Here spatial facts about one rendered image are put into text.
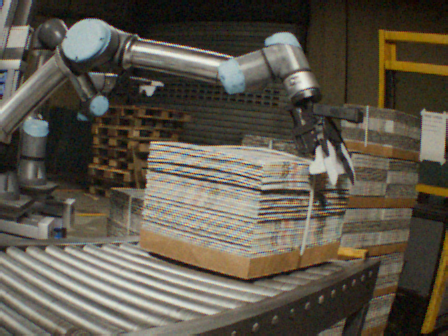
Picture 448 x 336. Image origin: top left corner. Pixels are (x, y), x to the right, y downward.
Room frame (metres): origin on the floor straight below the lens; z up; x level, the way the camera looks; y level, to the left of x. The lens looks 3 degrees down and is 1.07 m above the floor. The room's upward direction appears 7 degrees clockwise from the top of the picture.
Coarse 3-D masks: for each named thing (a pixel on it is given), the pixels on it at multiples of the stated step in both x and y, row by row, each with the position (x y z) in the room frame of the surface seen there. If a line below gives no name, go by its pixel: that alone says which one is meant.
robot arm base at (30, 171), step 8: (24, 160) 2.04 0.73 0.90; (32, 160) 2.04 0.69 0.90; (40, 160) 2.06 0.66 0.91; (24, 168) 2.03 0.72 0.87; (32, 168) 2.03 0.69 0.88; (40, 168) 2.06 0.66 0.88; (24, 176) 2.02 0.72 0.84; (32, 176) 2.02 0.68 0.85; (40, 176) 2.06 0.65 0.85; (32, 184) 2.02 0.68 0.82; (40, 184) 2.05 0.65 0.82
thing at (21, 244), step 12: (0, 240) 1.09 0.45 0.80; (12, 240) 1.12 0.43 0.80; (24, 240) 1.16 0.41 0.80; (36, 240) 1.19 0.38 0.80; (48, 240) 1.22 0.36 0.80; (60, 240) 1.25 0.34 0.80; (72, 240) 1.29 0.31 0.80; (84, 240) 1.32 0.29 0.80; (96, 240) 1.35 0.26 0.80; (108, 240) 1.38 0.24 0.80; (120, 240) 1.41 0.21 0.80; (132, 240) 1.44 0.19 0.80
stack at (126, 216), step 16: (112, 192) 2.27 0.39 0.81; (128, 192) 2.21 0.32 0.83; (144, 192) 2.27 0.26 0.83; (112, 208) 2.27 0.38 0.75; (128, 208) 2.16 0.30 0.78; (352, 208) 2.56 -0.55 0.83; (368, 208) 2.62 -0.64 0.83; (112, 224) 2.25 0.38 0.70; (128, 224) 2.14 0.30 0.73; (352, 224) 2.55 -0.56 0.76; (368, 224) 2.62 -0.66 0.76; (352, 240) 2.56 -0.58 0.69; (368, 240) 2.63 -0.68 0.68; (368, 256) 2.69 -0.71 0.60
